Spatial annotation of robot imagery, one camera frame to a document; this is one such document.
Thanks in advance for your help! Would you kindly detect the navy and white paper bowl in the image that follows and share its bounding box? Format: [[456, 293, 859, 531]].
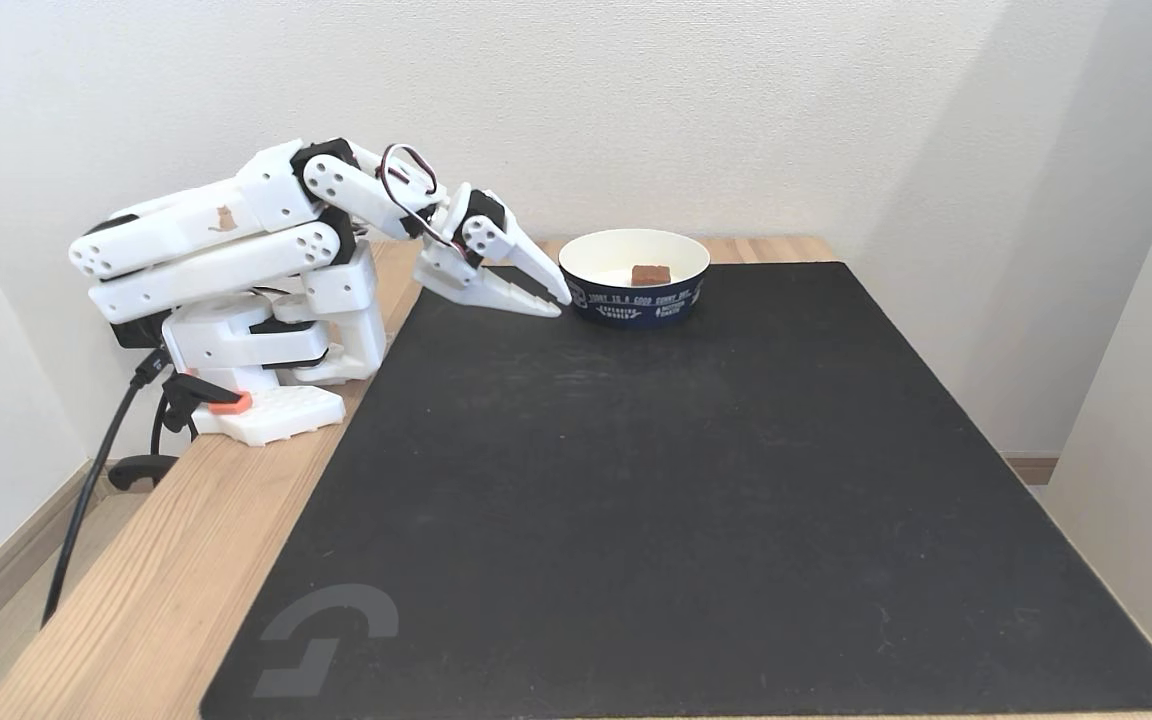
[[558, 229, 712, 329]]

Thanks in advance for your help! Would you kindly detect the black clamp with orange pad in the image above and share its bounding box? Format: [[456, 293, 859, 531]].
[[108, 371, 255, 492]]

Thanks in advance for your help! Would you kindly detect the black desk mat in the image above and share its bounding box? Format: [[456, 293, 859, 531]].
[[199, 262, 1152, 720]]

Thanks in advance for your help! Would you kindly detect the red black servo wire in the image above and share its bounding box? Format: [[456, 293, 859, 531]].
[[373, 143, 469, 257]]

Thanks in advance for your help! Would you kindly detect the thick black power cable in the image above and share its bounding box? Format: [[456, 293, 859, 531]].
[[40, 345, 173, 630]]

